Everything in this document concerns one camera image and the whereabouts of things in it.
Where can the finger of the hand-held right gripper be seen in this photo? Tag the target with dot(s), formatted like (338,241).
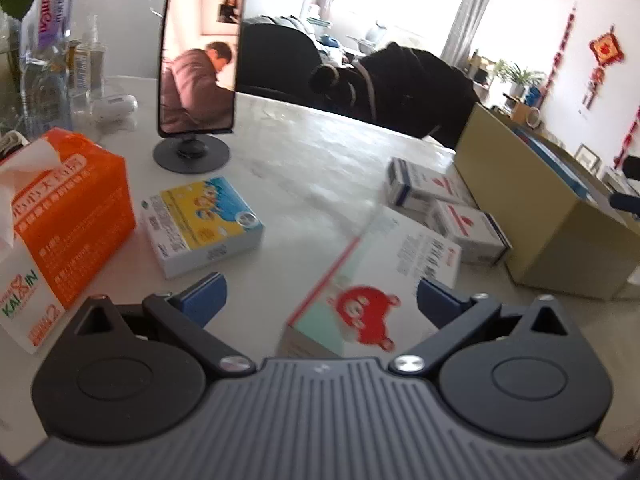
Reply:
(632,167)
(625,205)

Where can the white earbud case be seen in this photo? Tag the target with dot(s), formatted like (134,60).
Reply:
(115,106)

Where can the black jacket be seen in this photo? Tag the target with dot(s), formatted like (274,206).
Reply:
(410,90)

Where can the grey curtain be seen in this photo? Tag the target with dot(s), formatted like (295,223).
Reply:
(470,15)

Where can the clear bottle yellow liquid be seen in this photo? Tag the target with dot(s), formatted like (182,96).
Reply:
(89,70)

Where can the black phone stand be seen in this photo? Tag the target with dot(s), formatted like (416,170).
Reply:
(192,157)

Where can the tan cardboard box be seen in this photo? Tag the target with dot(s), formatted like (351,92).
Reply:
(550,240)

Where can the red knot decoration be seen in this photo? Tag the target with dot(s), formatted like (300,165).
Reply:
(606,55)

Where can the white teal box red mascot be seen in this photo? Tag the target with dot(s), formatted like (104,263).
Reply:
(380,270)

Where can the clear water bottle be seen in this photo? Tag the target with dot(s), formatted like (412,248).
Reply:
(47,60)

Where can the orange tissue pack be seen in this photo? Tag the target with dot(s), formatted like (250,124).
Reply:
(80,220)

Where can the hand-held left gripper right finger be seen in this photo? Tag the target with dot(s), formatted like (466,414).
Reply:
(440,305)

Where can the yellow blue cartoon box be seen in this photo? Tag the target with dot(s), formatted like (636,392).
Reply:
(200,225)

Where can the white marble desktop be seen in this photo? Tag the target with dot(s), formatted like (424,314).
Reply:
(310,160)

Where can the plain blue medicine box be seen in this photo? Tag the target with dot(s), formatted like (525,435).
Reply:
(555,165)

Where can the smartphone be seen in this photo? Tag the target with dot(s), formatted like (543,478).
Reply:
(200,60)

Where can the red wall hanging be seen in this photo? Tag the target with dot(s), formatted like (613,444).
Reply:
(562,45)

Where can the small photo frame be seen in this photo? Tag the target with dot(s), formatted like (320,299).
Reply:
(587,158)

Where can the white box red logo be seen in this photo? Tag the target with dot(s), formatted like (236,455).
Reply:
(425,182)
(465,232)

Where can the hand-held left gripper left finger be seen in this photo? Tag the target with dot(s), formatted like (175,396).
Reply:
(205,297)

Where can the potted plant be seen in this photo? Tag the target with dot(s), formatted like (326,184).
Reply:
(520,77)

